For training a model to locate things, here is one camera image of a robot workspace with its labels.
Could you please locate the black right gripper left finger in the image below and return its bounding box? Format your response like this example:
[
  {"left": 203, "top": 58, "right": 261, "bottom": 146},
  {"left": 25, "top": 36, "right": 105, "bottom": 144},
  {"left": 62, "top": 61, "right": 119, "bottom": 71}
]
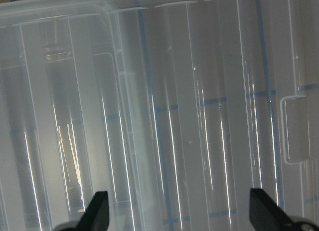
[{"left": 76, "top": 191, "right": 110, "bottom": 231}]

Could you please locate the clear plastic box lid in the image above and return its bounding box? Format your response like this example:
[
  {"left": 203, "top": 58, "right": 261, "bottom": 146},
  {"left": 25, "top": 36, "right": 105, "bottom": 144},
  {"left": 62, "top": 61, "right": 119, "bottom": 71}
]
[{"left": 0, "top": 0, "right": 319, "bottom": 231}]

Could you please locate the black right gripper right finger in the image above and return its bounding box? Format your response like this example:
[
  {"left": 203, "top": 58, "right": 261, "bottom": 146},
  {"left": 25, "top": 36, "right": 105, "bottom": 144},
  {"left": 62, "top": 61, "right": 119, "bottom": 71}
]
[{"left": 249, "top": 188, "right": 296, "bottom": 231}]

